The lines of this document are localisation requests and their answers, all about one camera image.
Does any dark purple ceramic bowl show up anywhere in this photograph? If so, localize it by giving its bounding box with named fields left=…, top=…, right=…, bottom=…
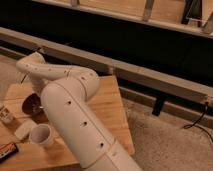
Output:
left=22, top=93, right=42, bottom=115

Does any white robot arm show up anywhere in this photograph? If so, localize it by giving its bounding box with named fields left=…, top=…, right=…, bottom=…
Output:
left=16, top=52, right=142, bottom=171

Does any wooden bamboo table board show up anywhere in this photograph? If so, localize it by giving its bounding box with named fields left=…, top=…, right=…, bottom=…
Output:
left=0, top=76, right=135, bottom=171

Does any white paper cup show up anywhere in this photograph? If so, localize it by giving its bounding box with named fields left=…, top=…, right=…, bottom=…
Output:
left=29, top=124, right=54, bottom=148

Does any white rectangular sponge block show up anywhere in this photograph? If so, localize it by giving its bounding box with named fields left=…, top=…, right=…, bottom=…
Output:
left=14, top=120, right=37, bottom=140

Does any dark candy bar wrapper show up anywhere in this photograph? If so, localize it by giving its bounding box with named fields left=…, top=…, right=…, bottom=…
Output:
left=0, top=142, right=19, bottom=163

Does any long metal rail beam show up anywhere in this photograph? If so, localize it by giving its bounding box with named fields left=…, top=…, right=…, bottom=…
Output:
left=0, top=27, right=213, bottom=116

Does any black cable left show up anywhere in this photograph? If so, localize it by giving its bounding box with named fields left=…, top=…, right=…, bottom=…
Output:
left=20, top=46, right=44, bottom=84

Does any black cable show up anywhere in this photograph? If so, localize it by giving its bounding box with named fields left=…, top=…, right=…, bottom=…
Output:
left=20, top=46, right=44, bottom=84
left=182, top=101, right=213, bottom=145

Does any black cable right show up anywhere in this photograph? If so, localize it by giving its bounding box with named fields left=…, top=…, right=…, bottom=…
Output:
left=182, top=101, right=213, bottom=145

